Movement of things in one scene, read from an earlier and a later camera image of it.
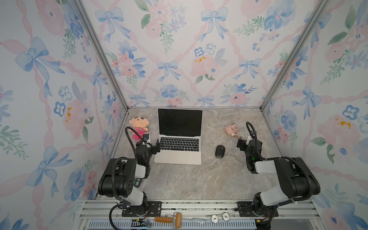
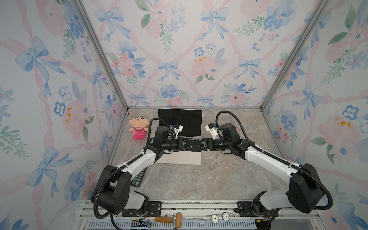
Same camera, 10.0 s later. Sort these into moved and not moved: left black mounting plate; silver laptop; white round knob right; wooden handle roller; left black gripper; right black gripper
Moved: left black gripper; right black gripper
Not moved: wooden handle roller; silver laptop; left black mounting plate; white round knob right
